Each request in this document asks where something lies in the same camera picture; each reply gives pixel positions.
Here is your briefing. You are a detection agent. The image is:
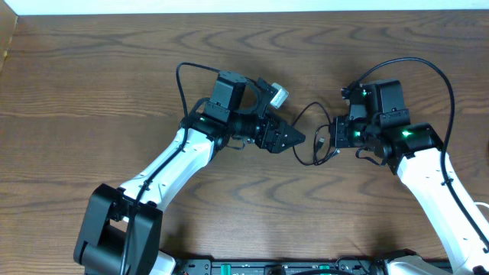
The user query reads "black usb cable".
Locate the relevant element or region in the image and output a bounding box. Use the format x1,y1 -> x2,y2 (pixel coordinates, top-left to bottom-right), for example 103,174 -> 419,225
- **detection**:
291,101 -> 341,167

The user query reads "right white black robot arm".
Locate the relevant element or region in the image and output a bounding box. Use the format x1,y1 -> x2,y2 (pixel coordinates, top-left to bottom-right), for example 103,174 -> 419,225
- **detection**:
329,80 -> 488,274

